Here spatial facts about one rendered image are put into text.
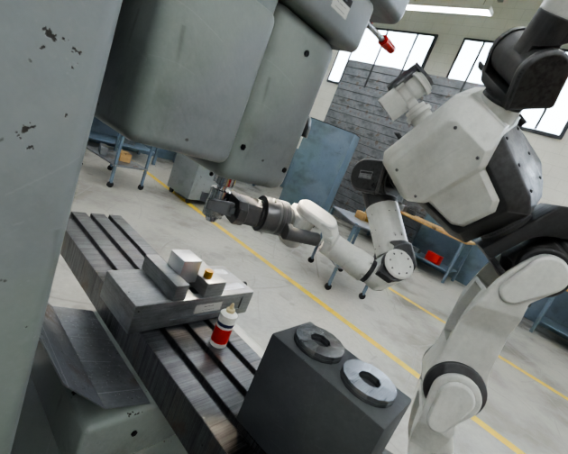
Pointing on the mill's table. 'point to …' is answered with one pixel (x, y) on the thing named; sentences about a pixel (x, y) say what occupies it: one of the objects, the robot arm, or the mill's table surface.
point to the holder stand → (319, 397)
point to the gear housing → (334, 20)
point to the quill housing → (277, 104)
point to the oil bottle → (224, 327)
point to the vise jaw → (207, 287)
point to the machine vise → (166, 296)
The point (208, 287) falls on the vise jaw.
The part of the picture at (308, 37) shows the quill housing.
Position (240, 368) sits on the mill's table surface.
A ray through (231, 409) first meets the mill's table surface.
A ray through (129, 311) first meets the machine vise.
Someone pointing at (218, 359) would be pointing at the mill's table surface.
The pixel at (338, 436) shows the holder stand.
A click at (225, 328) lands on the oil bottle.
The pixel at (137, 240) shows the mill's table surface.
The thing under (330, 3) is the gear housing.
